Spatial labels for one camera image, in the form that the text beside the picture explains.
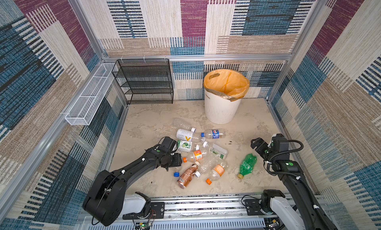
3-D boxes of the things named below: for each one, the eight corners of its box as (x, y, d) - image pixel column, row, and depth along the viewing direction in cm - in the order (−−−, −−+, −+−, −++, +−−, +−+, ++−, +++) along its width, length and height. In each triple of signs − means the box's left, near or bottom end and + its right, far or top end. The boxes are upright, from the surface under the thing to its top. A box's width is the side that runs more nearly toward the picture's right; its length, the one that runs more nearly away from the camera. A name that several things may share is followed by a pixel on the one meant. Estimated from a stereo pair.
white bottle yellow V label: (176, 142, 97) (175, 138, 94) (177, 130, 103) (176, 126, 99) (195, 141, 97) (195, 138, 93) (195, 130, 103) (195, 126, 99)
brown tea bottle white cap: (176, 184, 81) (175, 182, 79) (193, 161, 90) (193, 158, 87) (183, 190, 79) (183, 188, 77) (200, 165, 88) (200, 163, 85)
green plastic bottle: (235, 176, 86) (237, 173, 83) (245, 154, 94) (247, 151, 91) (246, 182, 84) (248, 180, 80) (255, 160, 92) (258, 157, 88)
